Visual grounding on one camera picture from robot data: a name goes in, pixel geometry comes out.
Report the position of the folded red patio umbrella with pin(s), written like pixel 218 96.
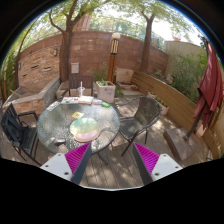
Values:
pixel 210 89

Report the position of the white electrical box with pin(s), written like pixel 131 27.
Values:
pixel 75 67

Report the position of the green small object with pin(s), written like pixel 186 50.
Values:
pixel 104 104

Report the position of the umbrella base block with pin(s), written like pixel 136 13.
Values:
pixel 180 148

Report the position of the right tree trunk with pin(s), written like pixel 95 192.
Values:
pixel 147 42

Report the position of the clear cup with straw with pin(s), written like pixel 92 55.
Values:
pixel 81 89

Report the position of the small planter by fence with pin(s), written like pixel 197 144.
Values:
pixel 164 106

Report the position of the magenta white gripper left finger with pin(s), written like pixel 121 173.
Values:
pixel 70 166

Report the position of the tree trunk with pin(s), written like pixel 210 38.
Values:
pixel 66 39
pixel 147 42

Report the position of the dark chair behind table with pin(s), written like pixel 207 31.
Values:
pixel 76 81

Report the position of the round glass patio table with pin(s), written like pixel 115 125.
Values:
pixel 54 125

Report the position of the black metal chair left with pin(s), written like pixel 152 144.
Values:
pixel 20 135

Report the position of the left tree trunk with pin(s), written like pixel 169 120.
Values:
pixel 66 39

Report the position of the wooden lamp post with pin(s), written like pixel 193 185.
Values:
pixel 113 54

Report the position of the black wicker chair right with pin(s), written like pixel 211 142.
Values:
pixel 147 114

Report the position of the yellow sticky note pad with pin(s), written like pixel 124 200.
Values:
pixel 77 115

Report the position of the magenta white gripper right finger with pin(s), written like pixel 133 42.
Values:
pixel 153 166

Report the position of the white square planter box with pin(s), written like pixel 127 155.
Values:
pixel 105 91

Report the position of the pastel round mouse pad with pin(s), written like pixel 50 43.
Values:
pixel 84 129

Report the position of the open book on table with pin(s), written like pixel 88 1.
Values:
pixel 77 100

